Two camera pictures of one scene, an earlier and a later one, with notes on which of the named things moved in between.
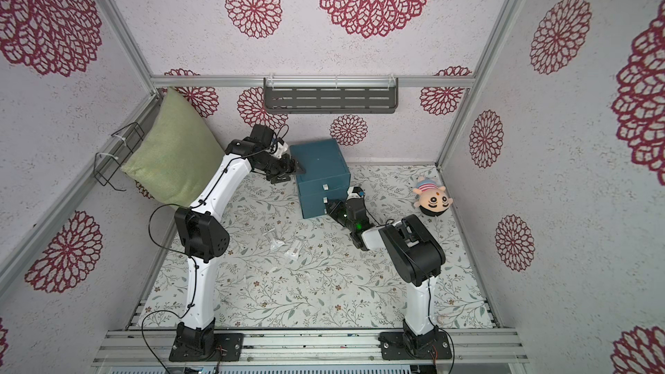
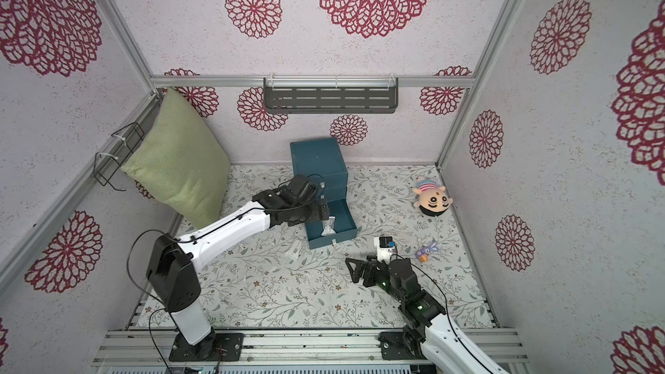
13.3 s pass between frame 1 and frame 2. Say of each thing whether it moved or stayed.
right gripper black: moved
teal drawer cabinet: stayed
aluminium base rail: stayed
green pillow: stayed
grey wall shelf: stayed
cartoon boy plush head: stayed
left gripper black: moved
